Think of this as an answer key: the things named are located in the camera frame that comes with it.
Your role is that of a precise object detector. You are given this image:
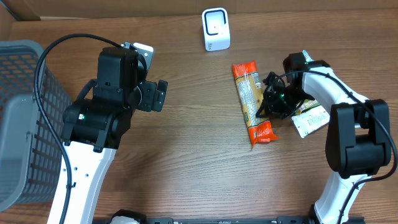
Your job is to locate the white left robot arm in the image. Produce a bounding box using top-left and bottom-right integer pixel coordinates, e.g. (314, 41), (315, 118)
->
(61, 43), (168, 223)

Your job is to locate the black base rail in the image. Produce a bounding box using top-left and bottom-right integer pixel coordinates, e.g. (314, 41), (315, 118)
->
(91, 210), (319, 224)

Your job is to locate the grey plastic basket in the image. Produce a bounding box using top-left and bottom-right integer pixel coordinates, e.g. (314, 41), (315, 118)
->
(1, 40), (62, 211)

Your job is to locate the teal snack packet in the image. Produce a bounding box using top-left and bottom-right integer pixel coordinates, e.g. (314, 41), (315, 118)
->
(302, 50), (313, 62)

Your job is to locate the green tea packet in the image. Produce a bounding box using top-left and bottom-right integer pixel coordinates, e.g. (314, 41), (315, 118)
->
(294, 100), (320, 115)

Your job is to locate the white barcode scanner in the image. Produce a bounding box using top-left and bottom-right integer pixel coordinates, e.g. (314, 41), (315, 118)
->
(201, 7), (231, 52)

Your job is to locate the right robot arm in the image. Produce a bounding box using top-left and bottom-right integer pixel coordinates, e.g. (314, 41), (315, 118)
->
(256, 52), (397, 223)

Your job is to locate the orange noodle packet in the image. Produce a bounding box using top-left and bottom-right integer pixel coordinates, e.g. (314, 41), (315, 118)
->
(232, 60), (279, 147)

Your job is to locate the white conditioner tube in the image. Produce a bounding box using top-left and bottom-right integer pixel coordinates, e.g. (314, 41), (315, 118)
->
(292, 106), (330, 138)

